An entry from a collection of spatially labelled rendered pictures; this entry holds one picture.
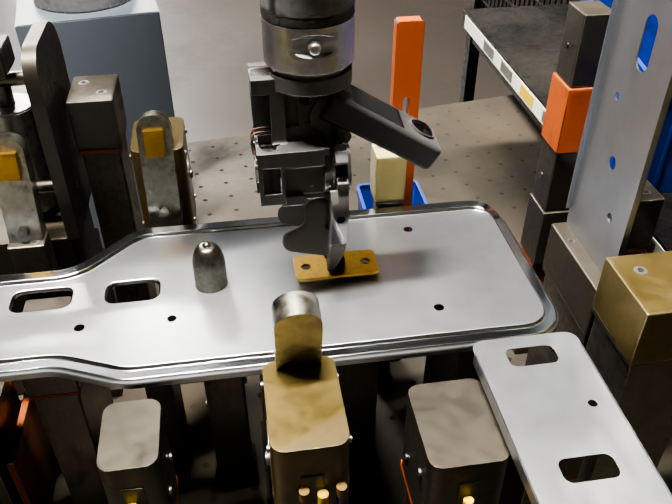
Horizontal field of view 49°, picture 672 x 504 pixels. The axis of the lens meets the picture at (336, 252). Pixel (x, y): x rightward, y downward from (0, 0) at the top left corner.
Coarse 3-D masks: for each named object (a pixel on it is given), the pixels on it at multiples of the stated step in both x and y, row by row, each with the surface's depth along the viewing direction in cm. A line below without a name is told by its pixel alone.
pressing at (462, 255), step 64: (128, 256) 76; (192, 256) 76; (256, 256) 76; (384, 256) 76; (448, 256) 76; (512, 256) 76; (0, 320) 69; (64, 320) 69; (128, 320) 69; (192, 320) 69; (256, 320) 69; (384, 320) 69; (448, 320) 69; (512, 320) 69; (128, 384) 63
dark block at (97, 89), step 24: (72, 96) 79; (96, 96) 79; (120, 96) 84; (72, 120) 79; (96, 120) 80; (120, 120) 83; (96, 144) 82; (120, 144) 82; (96, 168) 84; (120, 168) 84; (96, 192) 86; (120, 192) 86; (120, 216) 88; (120, 288) 95; (144, 288) 95
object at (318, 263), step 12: (348, 252) 75; (360, 252) 75; (372, 252) 75; (300, 264) 74; (312, 264) 74; (324, 264) 74; (348, 264) 74; (360, 264) 74; (372, 264) 74; (300, 276) 72; (312, 276) 72; (324, 276) 72; (336, 276) 72; (348, 276) 73
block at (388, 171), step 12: (372, 144) 82; (372, 156) 82; (384, 156) 80; (396, 156) 80; (372, 168) 83; (384, 168) 81; (396, 168) 81; (372, 180) 84; (384, 180) 82; (396, 180) 82; (372, 192) 84; (384, 192) 83; (396, 192) 83; (384, 204) 84; (396, 204) 84; (384, 372) 101
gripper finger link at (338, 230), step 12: (336, 168) 64; (336, 180) 64; (336, 192) 64; (348, 192) 64; (336, 204) 64; (348, 204) 64; (336, 216) 65; (348, 216) 65; (336, 228) 67; (348, 228) 66; (336, 240) 68
